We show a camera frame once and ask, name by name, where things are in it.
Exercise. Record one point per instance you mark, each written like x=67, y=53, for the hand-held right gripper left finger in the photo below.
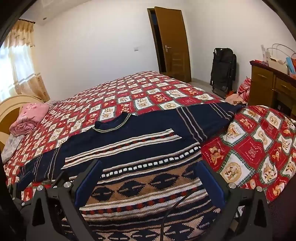
x=90, y=185

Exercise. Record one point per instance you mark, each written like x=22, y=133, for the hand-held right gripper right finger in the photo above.
x=212, y=183

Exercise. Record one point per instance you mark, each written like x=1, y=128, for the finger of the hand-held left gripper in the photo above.
x=19, y=197

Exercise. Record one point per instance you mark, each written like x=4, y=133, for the navy patterned knit sweater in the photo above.
x=143, y=129

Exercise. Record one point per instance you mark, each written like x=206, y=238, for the grey patterned pillow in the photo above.
x=11, y=148

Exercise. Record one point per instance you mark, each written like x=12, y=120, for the dark maroon cloth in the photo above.
x=283, y=220

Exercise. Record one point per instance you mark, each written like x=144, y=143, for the folded pink cloth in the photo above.
x=30, y=114

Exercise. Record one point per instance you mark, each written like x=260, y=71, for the red checkered printed blanket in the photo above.
x=97, y=99

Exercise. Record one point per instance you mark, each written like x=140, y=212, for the cream wooden headboard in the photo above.
x=9, y=109

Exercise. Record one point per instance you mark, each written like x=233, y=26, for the brown wooden desk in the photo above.
x=261, y=83

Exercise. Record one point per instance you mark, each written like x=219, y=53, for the black folding chair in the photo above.
x=223, y=67

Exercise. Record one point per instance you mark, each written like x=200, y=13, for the white box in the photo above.
x=276, y=63

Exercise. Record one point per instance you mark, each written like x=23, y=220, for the orange paper bag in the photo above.
x=293, y=63

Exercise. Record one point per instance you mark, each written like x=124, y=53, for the brown wooden door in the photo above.
x=172, y=30

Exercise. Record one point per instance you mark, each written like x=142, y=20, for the beige patterned curtain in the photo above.
x=22, y=34

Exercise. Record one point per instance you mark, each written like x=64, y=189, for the dark wooden door frame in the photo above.
x=152, y=34

